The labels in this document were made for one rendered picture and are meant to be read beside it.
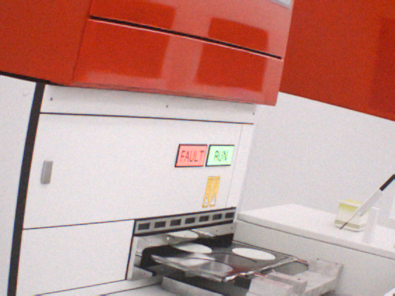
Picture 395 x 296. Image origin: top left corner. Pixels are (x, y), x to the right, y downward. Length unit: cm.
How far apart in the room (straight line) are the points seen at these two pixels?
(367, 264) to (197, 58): 65
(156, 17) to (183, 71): 16
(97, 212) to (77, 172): 11
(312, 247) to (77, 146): 74
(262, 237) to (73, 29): 90
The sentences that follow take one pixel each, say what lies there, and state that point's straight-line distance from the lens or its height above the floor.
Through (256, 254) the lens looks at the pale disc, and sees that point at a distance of 200.
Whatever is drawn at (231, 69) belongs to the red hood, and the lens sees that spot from 184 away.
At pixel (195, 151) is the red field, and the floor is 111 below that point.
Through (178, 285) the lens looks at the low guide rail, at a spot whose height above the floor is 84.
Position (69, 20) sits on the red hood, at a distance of 140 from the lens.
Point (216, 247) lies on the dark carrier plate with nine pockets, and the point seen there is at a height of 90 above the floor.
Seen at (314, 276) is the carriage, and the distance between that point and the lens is 197.
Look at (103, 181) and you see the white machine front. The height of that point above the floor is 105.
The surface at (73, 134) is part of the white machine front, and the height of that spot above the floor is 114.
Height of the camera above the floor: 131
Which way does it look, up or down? 6 degrees down
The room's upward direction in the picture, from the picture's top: 11 degrees clockwise
